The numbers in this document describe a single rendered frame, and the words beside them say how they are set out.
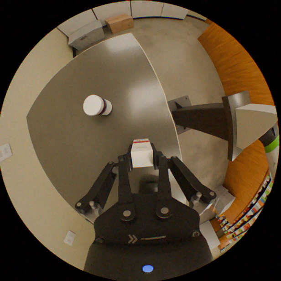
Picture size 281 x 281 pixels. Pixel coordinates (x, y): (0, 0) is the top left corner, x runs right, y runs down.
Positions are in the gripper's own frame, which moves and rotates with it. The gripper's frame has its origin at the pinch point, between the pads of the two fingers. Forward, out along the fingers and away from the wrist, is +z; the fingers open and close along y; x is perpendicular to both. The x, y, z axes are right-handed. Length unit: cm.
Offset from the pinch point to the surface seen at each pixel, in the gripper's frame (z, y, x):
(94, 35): 83, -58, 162
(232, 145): 7.1, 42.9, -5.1
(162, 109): 6.8, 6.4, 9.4
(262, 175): -4, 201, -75
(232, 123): 6.8, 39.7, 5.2
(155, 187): 3.2, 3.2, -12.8
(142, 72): 6.7, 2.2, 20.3
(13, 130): -4, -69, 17
